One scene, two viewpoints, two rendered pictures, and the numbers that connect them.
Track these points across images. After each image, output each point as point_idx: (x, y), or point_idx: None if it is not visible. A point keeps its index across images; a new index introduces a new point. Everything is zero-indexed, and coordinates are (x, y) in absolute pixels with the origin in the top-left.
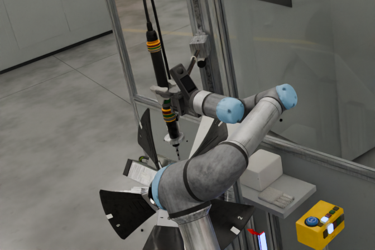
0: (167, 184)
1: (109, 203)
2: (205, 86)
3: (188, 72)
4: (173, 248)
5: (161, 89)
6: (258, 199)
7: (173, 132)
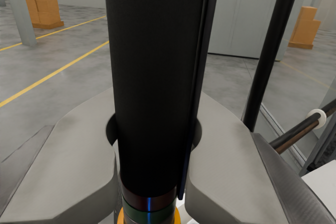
0: None
1: (118, 186)
2: (326, 135)
3: (329, 110)
4: None
5: (76, 147)
6: None
7: None
